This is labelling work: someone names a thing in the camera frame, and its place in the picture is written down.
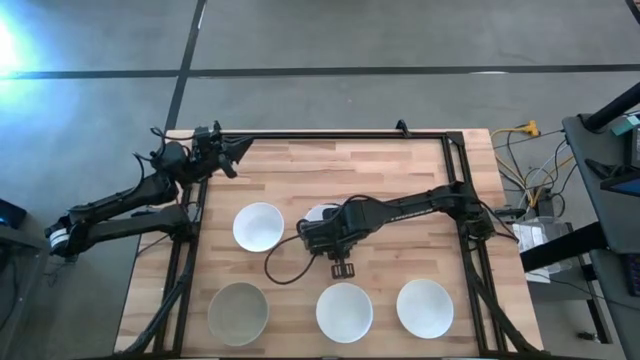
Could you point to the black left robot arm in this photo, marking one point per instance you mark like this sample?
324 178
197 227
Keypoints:
125 197

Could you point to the dark grey desk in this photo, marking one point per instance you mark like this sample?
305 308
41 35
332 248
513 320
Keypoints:
617 225

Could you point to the tablet with blue screen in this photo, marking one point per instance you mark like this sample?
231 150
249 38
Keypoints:
627 187

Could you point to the teal box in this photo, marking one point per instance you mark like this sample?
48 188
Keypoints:
626 125

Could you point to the black aluminium table frame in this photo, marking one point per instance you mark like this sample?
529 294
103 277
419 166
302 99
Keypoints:
325 135

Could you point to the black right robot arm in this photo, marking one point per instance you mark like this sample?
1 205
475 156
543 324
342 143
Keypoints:
415 205

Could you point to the grey ceramic bowl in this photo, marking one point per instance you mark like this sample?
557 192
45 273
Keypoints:
238 313

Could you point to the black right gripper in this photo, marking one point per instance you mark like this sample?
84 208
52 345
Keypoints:
330 235

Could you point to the black desk crossbar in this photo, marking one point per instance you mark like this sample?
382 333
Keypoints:
560 247

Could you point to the white ceramic bowl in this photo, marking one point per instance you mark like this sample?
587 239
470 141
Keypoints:
258 226
308 215
425 308
344 312
324 212

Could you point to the black table clamp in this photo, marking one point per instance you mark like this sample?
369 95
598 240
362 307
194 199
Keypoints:
402 128
217 125

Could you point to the black device with blue light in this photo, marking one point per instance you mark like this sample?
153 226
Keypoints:
12 215

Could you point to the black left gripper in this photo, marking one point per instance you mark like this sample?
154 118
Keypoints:
210 150

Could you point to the clear plastic container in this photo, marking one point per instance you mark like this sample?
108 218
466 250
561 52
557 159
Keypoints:
542 240

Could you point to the grey metal stand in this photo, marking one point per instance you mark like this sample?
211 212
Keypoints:
30 243

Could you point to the small black floor item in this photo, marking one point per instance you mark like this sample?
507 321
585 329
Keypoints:
587 336

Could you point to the dark keyboard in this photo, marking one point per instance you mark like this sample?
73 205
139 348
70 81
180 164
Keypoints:
634 275

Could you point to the yellow power plug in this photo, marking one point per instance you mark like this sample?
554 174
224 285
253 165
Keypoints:
531 128

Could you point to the black pole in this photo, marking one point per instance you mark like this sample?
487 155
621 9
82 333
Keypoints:
612 107

